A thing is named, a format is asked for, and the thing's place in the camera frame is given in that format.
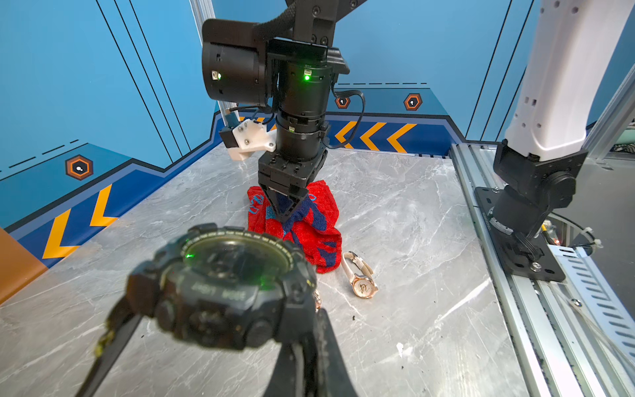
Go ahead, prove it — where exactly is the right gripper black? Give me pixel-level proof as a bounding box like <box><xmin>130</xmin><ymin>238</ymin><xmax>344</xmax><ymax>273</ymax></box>
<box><xmin>258</xmin><ymin>111</ymin><xmax>330</xmax><ymax>223</ymax></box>

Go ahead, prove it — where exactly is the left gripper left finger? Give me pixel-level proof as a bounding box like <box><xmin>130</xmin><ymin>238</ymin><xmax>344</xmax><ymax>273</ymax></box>
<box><xmin>263</xmin><ymin>342</ymin><xmax>305</xmax><ymax>397</ymax></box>

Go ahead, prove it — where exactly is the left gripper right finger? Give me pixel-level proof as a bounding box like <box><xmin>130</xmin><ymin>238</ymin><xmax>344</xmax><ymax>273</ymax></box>
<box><xmin>314</xmin><ymin>309</ymin><xmax>357</xmax><ymax>397</ymax></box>

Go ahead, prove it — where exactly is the red and blue cloth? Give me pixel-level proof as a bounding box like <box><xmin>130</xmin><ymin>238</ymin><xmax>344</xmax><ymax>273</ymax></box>
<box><xmin>247</xmin><ymin>180</ymin><xmax>342</xmax><ymax>274</ymax></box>

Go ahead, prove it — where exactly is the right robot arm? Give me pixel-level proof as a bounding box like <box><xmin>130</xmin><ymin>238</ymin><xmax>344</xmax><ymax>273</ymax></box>
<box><xmin>202</xmin><ymin>1</ymin><xmax>634</xmax><ymax>239</ymax></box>

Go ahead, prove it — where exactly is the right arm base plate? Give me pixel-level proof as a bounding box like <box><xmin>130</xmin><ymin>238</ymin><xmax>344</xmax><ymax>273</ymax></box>
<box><xmin>474</xmin><ymin>187</ymin><xmax>566</xmax><ymax>282</ymax></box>

